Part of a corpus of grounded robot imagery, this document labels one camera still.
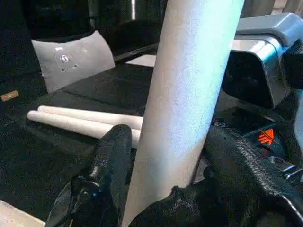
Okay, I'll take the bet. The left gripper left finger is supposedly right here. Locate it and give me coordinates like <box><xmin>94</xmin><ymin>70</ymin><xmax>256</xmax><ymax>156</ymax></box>
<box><xmin>45</xmin><ymin>123</ymin><xmax>133</xmax><ymax>227</ymax></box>

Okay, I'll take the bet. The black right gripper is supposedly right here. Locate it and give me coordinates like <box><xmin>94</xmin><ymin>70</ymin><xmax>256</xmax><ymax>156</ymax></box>
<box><xmin>241</xmin><ymin>122</ymin><xmax>303</xmax><ymax>186</ymax></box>

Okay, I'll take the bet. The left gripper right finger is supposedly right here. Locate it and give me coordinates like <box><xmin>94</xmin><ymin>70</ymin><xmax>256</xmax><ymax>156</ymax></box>
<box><xmin>204</xmin><ymin>127</ymin><xmax>303</xmax><ymax>227</ymax></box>

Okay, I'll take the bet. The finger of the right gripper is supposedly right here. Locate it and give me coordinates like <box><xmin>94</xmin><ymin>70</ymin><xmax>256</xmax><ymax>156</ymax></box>
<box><xmin>129</xmin><ymin>181</ymin><xmax>228</xmax><ymax>227</ymax></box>

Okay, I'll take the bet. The white plastic table top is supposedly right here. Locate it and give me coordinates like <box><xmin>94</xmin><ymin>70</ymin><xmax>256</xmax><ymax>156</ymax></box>
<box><xmin>0</xmin><ymin>199</ymin><xmax>46</xmax><ymax>227</ymax></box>

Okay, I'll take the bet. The black padded work mat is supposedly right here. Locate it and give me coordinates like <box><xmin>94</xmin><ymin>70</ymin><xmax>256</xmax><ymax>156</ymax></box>
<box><xmin>0</xmin><ymin>54</ymin><xmax>303</xmax><ymax>223</ymax></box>

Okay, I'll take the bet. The grey printed cushion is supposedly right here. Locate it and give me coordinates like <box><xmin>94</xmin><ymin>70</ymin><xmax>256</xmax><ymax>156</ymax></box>
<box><xmin>31</xmin><ymin>30</ymin><xmax>116</xmax><ymax>94</ymax></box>

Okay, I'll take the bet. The black cabinet with gold label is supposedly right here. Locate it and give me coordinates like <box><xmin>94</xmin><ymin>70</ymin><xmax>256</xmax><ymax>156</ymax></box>
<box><xmin>0</xmin><ymin>0</ymin><xmax>48</xmax><ymax>103</ymax></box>

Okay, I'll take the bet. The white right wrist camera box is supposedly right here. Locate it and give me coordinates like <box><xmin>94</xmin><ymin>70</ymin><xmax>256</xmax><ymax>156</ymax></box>
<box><xmin>221</xmin><ymin>13</ymin><xmax>303</xmax><ymax>110</ymax></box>

